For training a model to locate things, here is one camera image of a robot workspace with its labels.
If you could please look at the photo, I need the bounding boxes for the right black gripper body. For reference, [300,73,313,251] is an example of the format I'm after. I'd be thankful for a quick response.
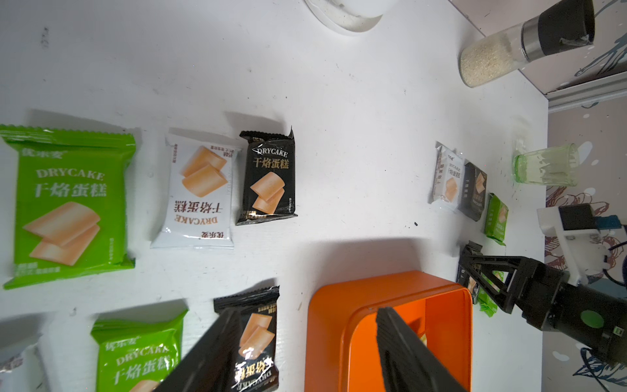
[519,259,626,365]

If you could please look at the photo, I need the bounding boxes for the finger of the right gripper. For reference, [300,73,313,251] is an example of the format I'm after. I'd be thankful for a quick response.
[460,247,539,314]

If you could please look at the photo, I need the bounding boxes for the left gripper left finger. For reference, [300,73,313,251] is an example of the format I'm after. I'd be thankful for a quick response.
[155,309,242,392]

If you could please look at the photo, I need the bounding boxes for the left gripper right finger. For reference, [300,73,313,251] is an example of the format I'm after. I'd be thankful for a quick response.
[376,307,465,392]

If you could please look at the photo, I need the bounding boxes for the green cookie packet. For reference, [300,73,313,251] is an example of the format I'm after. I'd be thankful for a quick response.
[91,311,187,391]
[477,271,507,318]
[1,125,136,290]
[484,193,509,246]

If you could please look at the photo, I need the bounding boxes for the black cookie packet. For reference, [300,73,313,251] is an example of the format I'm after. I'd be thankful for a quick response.
[458,161,488,221]
[236,131,297,225]
[214,286,280,391]
[457,241,483,305]

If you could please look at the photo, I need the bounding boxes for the orange storage box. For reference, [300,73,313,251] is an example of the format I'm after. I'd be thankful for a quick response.
[305,271,473,391]

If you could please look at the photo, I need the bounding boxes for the white drycake cookie packet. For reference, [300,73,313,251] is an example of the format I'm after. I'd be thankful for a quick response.
[430,142,464,211]

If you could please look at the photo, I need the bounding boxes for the green translucent cup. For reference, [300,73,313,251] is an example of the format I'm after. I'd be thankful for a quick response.
[513,144,580,187]

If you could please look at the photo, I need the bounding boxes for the glass spice jar black lid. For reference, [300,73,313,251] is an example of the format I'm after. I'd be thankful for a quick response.
[459,0,595,88]

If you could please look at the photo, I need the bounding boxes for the white utensil holder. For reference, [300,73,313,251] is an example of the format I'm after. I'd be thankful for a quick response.
[305,0,398,36]

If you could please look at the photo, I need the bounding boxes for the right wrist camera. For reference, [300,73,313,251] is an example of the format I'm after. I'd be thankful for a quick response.
[537,204,626,287]

